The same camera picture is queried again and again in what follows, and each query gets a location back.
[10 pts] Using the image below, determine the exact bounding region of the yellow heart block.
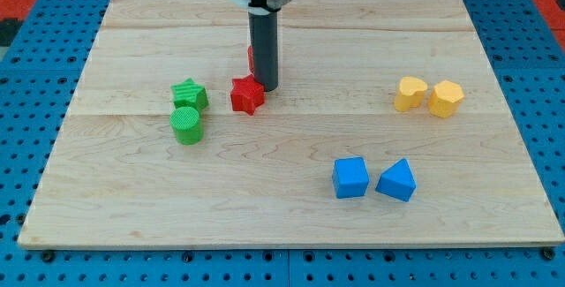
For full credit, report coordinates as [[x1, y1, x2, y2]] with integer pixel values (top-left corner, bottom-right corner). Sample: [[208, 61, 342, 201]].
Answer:
[[394, 76, 428, 112]]

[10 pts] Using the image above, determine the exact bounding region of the yellow hexagon block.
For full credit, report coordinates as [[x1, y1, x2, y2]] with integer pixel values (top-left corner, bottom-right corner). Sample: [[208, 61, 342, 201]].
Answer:
[[427, 80, 464, 118]]

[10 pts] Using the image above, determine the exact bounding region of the light wooden board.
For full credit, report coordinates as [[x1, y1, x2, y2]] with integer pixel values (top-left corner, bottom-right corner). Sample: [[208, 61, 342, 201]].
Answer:
[[18, 0, 564, 251]]

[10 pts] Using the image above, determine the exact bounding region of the green circle block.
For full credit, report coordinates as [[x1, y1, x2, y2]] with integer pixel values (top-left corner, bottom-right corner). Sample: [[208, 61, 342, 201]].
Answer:
[[169, 106, 204, 145]]

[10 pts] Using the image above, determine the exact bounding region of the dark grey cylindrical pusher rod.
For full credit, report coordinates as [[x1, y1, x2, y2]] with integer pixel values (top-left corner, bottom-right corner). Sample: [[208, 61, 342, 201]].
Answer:
[[248, 12, 279, 92]]

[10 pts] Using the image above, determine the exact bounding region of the blue cube block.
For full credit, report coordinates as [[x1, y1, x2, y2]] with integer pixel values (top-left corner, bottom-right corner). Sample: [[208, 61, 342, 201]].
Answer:
[[332, 157, 370, 199]]

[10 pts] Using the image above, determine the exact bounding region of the green star block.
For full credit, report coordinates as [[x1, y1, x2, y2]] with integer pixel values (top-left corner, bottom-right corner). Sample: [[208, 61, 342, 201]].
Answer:
[[170, 79, 209, 112]]

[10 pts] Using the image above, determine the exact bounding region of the blue triangle block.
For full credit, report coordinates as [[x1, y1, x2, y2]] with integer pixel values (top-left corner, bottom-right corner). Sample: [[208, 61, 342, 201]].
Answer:
[[375, 158, 417, 202]]

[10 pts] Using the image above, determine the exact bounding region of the red star block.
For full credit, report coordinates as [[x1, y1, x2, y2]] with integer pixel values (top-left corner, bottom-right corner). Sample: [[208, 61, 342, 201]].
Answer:
[[230, 74, 265, 116]]

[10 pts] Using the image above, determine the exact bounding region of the red circle block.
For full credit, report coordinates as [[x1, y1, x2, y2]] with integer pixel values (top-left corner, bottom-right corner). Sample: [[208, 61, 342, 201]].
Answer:
[[246, 45, 254, 74]]

